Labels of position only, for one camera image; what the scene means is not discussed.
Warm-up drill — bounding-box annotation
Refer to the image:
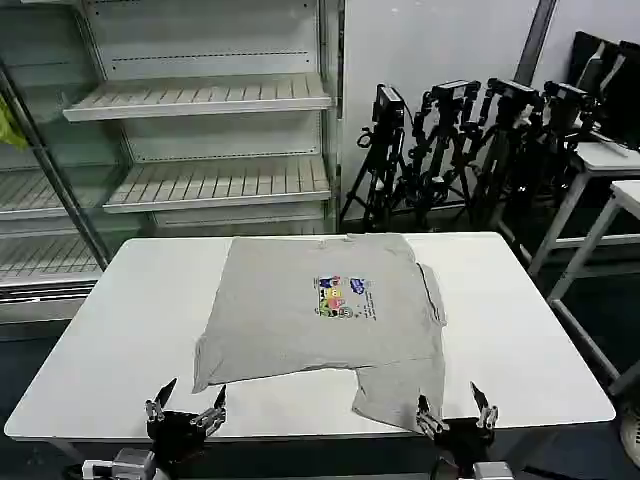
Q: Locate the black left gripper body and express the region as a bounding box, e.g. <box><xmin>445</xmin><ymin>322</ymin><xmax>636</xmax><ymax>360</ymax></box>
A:
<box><xmin>146</xmin><ymin>409</ymin><xmax>214</xmax><ymax>466</ymax></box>

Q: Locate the grey wall conduit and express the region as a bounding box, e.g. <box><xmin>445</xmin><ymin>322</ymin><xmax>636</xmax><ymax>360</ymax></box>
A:
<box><xmin>518</xmin><ymin>0</ymin><xmax>559</xmax><ymax>97</ymax></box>

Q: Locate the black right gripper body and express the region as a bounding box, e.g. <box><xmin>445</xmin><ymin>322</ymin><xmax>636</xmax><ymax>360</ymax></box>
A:
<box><xmin>431</xmin><ymin>418</ymin><xmax>497</xmax><ymax>467</ymax></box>

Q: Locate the white empty shelf rack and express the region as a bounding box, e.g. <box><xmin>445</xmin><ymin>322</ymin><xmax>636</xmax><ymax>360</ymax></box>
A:
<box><xmin>62</xmin><ymin>0</ymin><xmax>347</xmax><ymax>237</ymax></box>

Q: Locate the white metal-frame side table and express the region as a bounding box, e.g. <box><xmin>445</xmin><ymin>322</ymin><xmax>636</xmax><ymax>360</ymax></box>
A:
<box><xmin>545</xmin><ymin>179</ymin><xmax>640</xmax><ymax>399</ymax></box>

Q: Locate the glass-sided display cabinet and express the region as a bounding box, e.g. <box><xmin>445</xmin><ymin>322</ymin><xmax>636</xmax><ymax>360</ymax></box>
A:
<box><xmin>0</xmin><ymin>0</ymin><xmax>132</xmax><ymax>326</ymax></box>

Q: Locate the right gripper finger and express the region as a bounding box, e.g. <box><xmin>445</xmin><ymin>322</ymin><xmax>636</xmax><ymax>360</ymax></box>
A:
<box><xmin>469</xmin><ymin>380</ymin><xmax>500</xmax><ymax>431</ymax></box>
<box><xmin>415</xmin><ymin>394</ymin><xmax>450</xmax><ymax>442</ymax></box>

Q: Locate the black monitor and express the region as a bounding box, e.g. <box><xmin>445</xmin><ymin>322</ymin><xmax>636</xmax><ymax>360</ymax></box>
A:
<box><xmin>597</xmin><ymin>39</ymin><xmax>640</xmax><ymax>152</ymax></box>
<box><xmin>568</xmin><ymin>29</ymin><xmax>624</xmax><ymax>136</ymax></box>

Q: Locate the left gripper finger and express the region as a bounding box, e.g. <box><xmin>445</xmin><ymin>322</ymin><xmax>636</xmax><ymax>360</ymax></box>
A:
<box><xmin>144</xmin><ymin>377</ymin><xmax>179</xmax><ymax>426</ymax></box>
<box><xmin>193</xmin><ymin>384</ymin><xmax>229</xmax><ymax>432</ymax></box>

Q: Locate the white fan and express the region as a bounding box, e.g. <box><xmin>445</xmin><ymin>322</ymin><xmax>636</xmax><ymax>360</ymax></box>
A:
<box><xmin>618</xmin><ymin>407</ymin><xmax>640</xmax><ymax>464</ymax></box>

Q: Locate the white desk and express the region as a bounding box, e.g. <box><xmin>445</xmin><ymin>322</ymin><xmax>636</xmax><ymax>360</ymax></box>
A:
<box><xmin>527</xmin><ymin>141</ymin><xmax>640</xmax><ymax>281</ymax></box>

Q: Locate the yellow-green bag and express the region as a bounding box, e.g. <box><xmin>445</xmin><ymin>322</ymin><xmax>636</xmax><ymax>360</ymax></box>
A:
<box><xmin>0</xmin><ymin>93</ymin><xmax>30</xmax><ymax>152</ymax></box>

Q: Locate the grey printed T-shirt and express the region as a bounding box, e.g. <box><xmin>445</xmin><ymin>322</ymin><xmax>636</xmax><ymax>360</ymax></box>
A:
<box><xmin>191</xmin><ymin>232</ymin><xmax>449</xmax><ymax>437</ymax></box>

